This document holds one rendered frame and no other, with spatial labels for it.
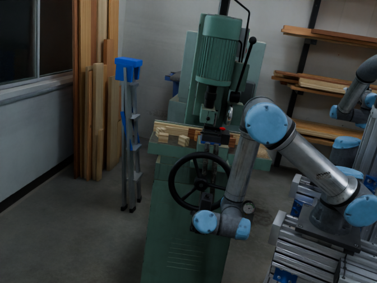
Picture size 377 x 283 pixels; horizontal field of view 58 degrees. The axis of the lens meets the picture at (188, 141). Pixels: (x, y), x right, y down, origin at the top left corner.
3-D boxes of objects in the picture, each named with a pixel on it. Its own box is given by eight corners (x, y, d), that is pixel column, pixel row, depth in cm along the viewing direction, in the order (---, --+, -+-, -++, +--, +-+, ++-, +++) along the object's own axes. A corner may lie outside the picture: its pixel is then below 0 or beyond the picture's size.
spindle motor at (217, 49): (194, 83, 161) (205, 14, 151) (195, 78, 178) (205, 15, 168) (231, 89, 162) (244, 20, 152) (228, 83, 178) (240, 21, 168)
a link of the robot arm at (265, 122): (373, 192, 119) (260, 88, 110) (395, 214, 105) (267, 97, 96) (346, 214, 122) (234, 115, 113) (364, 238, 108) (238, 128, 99)
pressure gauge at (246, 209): (240, 216, 167) (243, 201, 165) (239, 212, 171) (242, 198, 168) (253, 218, 167) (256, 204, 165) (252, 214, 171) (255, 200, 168)
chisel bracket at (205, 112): (198, 125, 172) (201, 109, 169) (198, 118, 185) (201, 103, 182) (213, 127, 172) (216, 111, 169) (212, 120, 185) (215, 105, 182)
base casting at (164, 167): (152, 179, 169) (155, 161, 166) (163, 141, 224) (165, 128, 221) (242, 192, 170) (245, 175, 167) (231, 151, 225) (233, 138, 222)
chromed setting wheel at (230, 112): (224, 128, 184) (229, 105, 180) (223, 122, 196) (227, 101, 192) (230, 128, 184) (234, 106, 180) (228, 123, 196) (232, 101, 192)
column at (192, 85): (180, 142, 199) (200, 12, 176) (182, 131, 220) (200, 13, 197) (218, 148, 200) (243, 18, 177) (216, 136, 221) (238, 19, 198)
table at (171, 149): (143, 160, 156) (145, 148, 154) (152, 140, 185) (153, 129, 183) (274, 179, 157) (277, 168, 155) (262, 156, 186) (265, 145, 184)
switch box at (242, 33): (233, 56, 192) (239, 27, 187) (231, 55, 201) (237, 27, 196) (244, 58, 192) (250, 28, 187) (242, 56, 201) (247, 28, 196)
